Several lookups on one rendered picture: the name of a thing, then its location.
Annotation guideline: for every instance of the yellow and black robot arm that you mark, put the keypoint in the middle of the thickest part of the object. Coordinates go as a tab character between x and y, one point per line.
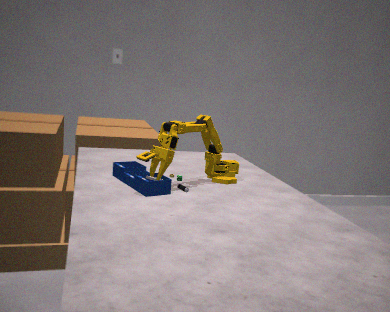
224	170

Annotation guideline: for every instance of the black aa battery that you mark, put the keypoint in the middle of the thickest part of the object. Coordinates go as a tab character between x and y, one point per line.
185	189

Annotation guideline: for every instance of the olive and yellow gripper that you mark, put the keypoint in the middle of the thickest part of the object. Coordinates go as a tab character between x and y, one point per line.
162	154

